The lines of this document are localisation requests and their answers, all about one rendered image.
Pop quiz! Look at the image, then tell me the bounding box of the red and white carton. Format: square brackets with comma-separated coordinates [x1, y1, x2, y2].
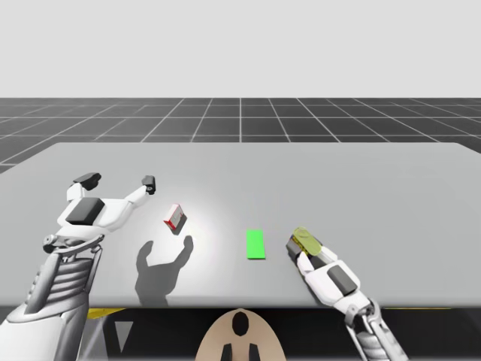
[162, 203, 189, 237]

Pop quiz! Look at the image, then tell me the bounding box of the green pad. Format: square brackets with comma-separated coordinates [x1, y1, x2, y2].
[245, 229, 268, 261]

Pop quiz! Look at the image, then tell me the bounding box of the tan robot part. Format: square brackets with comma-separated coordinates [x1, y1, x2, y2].
[195, 307, 288, 361]

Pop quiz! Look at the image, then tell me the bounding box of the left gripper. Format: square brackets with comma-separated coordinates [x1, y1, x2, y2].
[56, 171, 157, 237]

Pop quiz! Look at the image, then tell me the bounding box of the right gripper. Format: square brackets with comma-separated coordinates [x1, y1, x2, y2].
[295, 246, 372, 311]

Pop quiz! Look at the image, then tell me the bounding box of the rectangular can pale green lid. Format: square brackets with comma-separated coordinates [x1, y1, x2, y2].
[285, 226, 325, 261]

